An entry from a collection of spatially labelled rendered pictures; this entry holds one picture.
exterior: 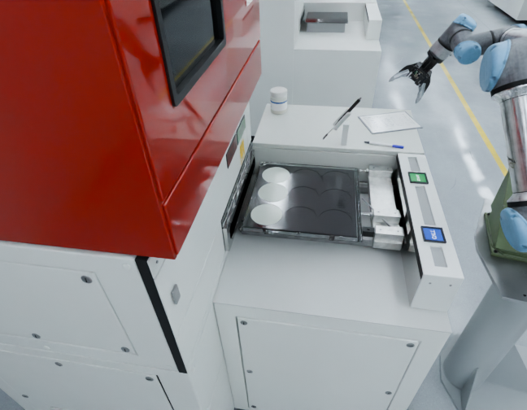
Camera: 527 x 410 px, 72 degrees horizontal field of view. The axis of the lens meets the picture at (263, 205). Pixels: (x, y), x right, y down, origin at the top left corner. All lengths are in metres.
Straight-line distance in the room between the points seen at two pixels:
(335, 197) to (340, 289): 0.32
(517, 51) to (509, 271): 0.60
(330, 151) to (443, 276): 0.62
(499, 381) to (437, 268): 1.08
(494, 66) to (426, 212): 0.41
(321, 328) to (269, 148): 0.68
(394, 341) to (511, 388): 1.03
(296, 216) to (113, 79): 0.81
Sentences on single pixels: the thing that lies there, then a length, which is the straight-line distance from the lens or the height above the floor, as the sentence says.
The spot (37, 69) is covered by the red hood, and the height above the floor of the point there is 1.53.
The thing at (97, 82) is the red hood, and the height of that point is 1.52.
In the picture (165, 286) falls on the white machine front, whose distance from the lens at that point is 0.70.
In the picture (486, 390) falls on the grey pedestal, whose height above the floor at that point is 0.01.
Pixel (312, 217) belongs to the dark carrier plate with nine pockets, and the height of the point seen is 0.90.
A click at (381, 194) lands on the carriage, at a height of 0.88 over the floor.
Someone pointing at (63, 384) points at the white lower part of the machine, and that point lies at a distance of 1.29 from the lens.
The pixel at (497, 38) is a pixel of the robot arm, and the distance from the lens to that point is 1.54.
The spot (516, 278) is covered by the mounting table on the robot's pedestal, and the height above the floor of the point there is 0.82.
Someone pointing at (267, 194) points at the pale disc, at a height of 0.90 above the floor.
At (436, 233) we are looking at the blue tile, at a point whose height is 0.96.
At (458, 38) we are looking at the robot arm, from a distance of 1.54.
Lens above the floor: 1.66
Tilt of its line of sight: 40 degrees down
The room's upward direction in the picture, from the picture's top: 2 degrees counter-clockwise
